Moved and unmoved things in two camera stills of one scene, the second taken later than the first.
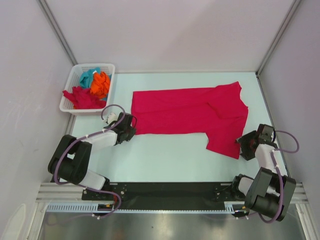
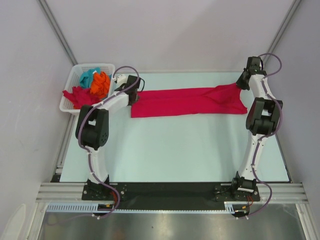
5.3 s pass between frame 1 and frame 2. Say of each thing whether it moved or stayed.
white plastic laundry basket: stayed
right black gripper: moved
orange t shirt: stayed
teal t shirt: stayed
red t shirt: moved
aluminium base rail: stayed
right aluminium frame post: stayed
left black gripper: moved
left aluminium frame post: stayed
